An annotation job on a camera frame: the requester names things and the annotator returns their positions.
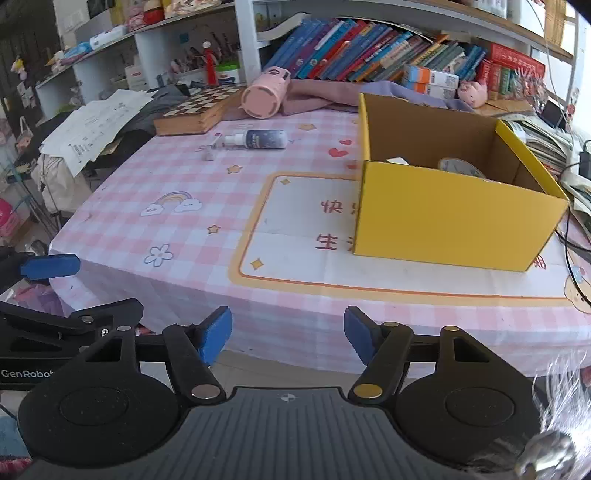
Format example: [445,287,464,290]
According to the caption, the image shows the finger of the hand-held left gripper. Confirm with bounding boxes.
[0,249,81,294]
[0,298,144,335]

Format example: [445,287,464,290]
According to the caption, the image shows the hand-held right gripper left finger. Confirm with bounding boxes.
[59,306,233,405]

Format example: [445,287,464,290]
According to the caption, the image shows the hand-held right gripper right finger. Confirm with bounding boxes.
[344,306,522,404]

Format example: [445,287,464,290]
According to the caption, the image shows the yellow cardboard box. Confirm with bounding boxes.
[353,92,571,273]

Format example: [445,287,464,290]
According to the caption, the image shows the yellow tape roll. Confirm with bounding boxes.
[436,157,488,180]

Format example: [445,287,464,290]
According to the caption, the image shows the pink checkered cloth-covered desktop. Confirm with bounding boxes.
[48,104,591,377]

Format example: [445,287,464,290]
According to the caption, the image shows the white tote bag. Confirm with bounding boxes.
[41,152,93,214]

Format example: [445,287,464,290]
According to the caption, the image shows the white printed paper sheets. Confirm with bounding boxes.
[39,89,155,177]

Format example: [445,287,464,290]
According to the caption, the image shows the dark clothing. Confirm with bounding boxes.
[92,85,191,162]

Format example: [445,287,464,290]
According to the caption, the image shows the white spray bottle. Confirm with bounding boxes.
[201,129,289,161]

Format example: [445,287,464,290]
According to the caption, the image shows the wooden chessboard box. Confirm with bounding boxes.
[152,85,245,137]

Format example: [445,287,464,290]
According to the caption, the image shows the blue packet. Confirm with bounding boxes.
[62,41,93,61]

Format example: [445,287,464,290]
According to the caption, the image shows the shiny silver fluffy object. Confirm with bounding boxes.
[515,355,591,480]

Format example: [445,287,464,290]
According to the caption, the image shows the white packet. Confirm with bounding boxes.
[90,25,127,51]

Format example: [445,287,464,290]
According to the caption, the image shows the pink cylindrical bottle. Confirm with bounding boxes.
[241,67,293,120]

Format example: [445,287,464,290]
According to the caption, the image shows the purple cloth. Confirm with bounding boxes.
[279,79,476,116]

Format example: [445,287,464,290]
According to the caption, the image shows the orange white carton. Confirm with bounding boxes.
[401,80,455,100]
[404,65,460,88]

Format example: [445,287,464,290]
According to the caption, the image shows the red bottle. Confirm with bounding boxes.
[202,41,219,87]

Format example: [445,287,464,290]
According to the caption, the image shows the white jar green lid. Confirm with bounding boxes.
[216,62,242,86]

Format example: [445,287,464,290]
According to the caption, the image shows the stack of papers and magazines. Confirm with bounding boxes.
[501,113,583,181]

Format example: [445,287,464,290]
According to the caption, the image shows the pink pig toy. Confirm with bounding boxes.
[457,79,489,108]

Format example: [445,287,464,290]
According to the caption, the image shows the brown paper envelope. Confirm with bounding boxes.
[475,99,536,117]

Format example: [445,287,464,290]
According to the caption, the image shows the row of colourful books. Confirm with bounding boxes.
[263,17,488,86]

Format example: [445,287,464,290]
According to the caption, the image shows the white bookshelf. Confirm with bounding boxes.
[34,0,575,121]

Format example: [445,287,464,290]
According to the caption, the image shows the red boxed book set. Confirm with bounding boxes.
[475,42,548,102]

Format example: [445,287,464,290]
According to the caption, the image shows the black cable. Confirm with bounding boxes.
[554,208,591,289]

